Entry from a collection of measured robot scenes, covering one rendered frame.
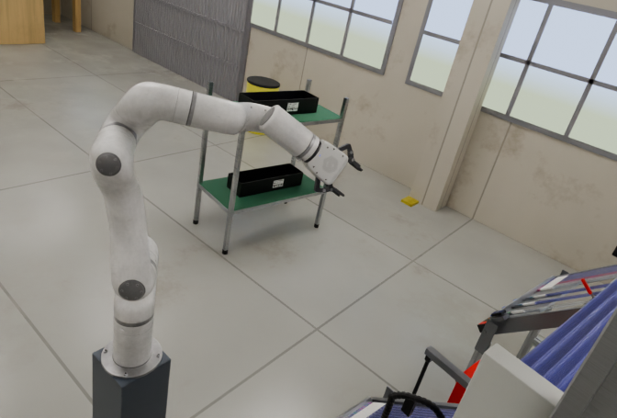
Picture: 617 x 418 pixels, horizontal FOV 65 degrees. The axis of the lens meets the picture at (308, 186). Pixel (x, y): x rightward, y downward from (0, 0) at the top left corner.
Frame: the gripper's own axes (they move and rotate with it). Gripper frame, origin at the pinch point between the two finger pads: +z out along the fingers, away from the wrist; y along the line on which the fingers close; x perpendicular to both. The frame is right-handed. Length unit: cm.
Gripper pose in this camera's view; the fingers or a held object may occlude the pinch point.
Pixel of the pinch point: (349, 180)
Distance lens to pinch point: 142.5
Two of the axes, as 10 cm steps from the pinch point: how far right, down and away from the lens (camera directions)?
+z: 7.3, 5.4, 4.1
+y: 5.8, -8.1, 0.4
